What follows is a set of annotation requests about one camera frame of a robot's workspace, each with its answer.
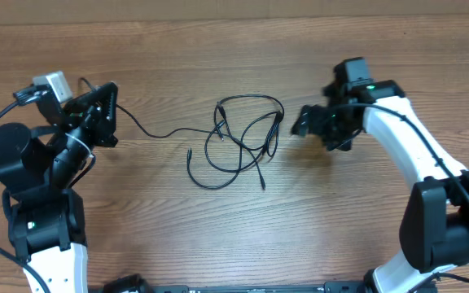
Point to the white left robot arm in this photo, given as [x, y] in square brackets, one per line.
[47, 142]

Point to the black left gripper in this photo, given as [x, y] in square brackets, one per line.
[98, 125]

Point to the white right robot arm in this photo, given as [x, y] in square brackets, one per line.
[434, 230]

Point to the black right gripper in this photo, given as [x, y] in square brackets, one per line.
[314, 121]

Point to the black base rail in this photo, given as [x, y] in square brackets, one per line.
[135, 283]

